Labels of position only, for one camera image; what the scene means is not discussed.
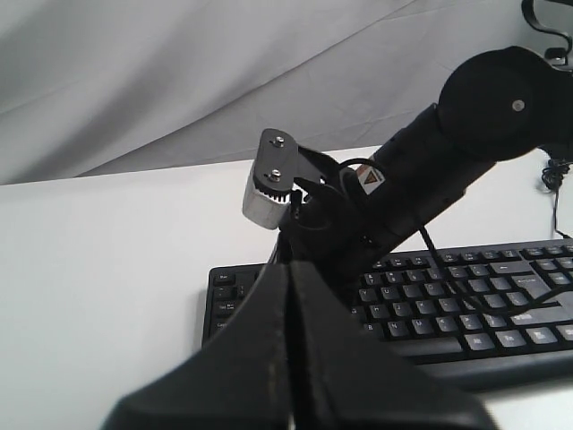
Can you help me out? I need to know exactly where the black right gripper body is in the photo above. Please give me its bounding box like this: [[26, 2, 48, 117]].
[[279, 106, 494, 282]]

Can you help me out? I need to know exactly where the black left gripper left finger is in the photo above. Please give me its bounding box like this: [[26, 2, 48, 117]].
[[103, 264, 292, 429]]

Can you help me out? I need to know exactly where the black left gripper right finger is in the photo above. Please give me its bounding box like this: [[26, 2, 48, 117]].
[[290, 261, 497, 429]]

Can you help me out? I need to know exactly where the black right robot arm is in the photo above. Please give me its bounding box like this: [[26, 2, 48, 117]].
[[280, 47, 572, 280]]

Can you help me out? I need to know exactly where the black Acer keyboard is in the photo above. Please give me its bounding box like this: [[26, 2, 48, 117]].
[[201, 238, 573, 393]]

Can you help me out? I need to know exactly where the grey backdrop cloth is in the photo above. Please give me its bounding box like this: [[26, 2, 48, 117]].
[[1, 1, 564, 185]]

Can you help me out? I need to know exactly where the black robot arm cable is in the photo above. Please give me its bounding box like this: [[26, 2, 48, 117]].
[[335, 156, 565, 323]]

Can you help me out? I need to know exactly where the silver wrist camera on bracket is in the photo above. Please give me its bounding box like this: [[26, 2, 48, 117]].
[[242, 128, 338, 230]]

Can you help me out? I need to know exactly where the black USB cable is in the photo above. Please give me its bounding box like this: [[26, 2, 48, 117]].
[[540, 151, 573, 241]]

